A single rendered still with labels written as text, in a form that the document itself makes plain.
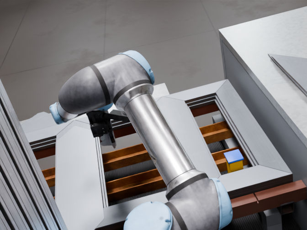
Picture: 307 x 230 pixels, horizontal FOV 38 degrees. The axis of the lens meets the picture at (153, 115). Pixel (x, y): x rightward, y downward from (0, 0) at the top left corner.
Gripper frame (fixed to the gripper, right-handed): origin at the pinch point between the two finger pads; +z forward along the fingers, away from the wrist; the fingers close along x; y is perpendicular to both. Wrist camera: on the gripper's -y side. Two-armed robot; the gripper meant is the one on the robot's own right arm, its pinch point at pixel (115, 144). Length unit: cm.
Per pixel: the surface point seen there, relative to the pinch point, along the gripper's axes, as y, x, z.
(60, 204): 25.1, 20.2, 5.8
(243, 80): -63, -22, -1
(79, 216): 18.1, 29.2, 5.7
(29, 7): 99, -516, 93
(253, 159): -50, 23, 7
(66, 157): 22.4, -8.7, 5.9
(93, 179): 11.6, 10.9, 5.8
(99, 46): 8, -315, 92
